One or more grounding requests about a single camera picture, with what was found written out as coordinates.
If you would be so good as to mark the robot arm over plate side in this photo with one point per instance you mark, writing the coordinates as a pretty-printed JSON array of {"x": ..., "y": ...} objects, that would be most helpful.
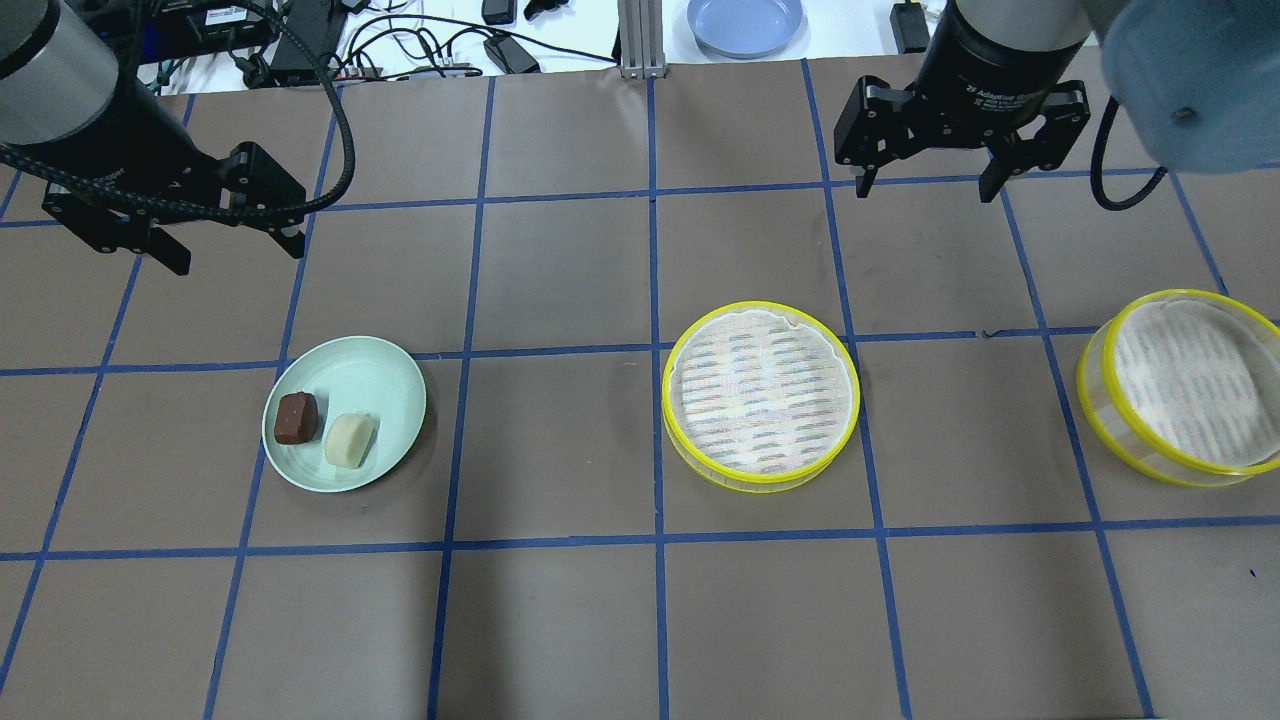
[{"x": 119, "y": 167}]

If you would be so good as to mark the blue plate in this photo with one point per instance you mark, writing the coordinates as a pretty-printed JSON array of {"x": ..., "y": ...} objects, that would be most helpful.
[{"x": 744, "y": 29}]

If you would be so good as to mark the robot arm over steamer side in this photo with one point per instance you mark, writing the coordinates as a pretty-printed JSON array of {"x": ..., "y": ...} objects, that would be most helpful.
[{"x": 1192, "y": 87}]

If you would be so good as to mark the black gripper finger steamer side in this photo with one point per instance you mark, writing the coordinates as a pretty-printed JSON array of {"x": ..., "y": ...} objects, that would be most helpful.
[
  {"x": 865, "y": 180},
  {"x": 1002, "y": 166}
]

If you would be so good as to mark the brown bun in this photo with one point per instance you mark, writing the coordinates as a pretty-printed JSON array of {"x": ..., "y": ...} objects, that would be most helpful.
[{"x": 296, "y": 419}]

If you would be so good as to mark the light green plate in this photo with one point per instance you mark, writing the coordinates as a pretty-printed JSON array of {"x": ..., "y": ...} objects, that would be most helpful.
[{"x": 357, "y": 374}]

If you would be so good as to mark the black charger block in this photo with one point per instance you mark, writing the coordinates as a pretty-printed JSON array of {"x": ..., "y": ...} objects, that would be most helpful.
[{"x": 909, "y": 27}]

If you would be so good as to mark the white bun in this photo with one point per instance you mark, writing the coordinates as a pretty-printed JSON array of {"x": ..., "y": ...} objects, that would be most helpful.
[{"x": 347, "y": 440}]

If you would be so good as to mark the yellow rimmed steamer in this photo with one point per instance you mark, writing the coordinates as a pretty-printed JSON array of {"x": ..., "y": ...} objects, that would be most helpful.
[
  {"x": 759, "y": 397},
  {"x": 1183, "y": 386}
]

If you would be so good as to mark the black gripper finger plate side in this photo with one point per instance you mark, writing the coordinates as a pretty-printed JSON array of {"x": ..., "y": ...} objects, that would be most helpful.
[
  {"x": 292, "y": 240},
  {"x": 154, "y": 241}
]

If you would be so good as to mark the black electronics box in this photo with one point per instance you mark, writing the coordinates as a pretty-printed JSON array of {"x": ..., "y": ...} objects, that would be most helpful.
[{"x": 167, "y": 32}]

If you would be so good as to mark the black gripper body steamer side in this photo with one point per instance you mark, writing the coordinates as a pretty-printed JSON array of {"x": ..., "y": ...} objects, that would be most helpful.
[{"x": 985, "y": 60}]

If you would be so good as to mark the black power adapter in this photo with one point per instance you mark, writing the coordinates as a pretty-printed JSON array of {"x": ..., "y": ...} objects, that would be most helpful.
[{"x": 509, "y": 56}]

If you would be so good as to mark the aluminium profile post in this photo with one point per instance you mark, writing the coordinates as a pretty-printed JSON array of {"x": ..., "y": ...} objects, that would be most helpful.
[{"x": 640, "y": 36}]

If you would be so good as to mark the black gripper body plate side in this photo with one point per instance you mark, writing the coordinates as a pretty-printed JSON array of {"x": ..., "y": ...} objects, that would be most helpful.
[{"x": 150, "y": 125}]

